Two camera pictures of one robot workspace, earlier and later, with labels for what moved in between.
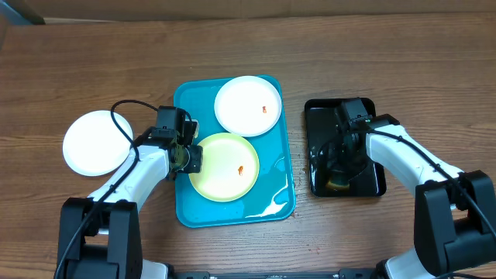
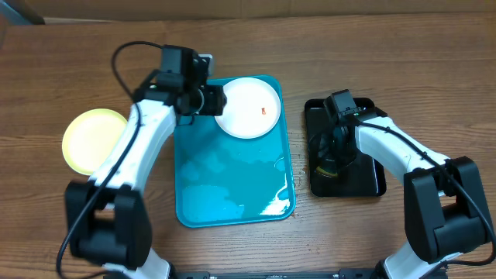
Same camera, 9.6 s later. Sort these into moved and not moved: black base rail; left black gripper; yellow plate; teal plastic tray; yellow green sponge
Moved: left black gripper; yellow green sponge; yellow plate
Not moved: teal plastic tray; black base rail
